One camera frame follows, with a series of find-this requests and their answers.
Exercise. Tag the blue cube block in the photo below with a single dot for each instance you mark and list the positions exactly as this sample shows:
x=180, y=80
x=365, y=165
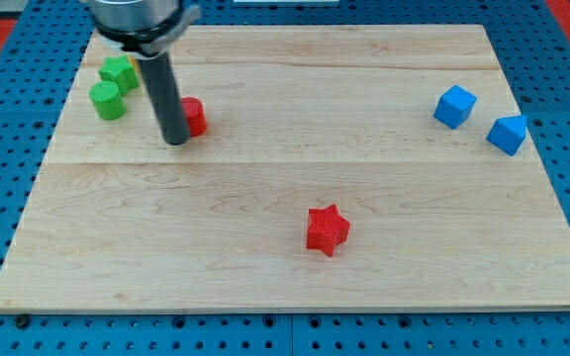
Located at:
x=454, y=106

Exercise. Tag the red cylinder block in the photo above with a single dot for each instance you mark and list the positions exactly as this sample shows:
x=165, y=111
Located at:
x=195, y=115

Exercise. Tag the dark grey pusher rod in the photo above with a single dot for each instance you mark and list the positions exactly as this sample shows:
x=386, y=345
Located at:
x=163, y=93

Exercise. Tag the green cylinder block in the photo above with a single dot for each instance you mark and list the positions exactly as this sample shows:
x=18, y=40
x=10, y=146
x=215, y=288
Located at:
x=107, y=100

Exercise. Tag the green star block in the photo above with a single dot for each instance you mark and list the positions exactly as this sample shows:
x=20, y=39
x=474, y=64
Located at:
x=120, y=71

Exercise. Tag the light wooden board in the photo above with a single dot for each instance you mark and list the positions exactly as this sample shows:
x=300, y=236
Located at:
x=299, y=118

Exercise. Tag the red star block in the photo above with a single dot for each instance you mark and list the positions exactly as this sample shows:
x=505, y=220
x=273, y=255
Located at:
x=326, y=230

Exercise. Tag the blue pentagon block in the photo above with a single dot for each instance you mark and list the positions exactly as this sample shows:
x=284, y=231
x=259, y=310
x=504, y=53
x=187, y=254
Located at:
x=508, y=134

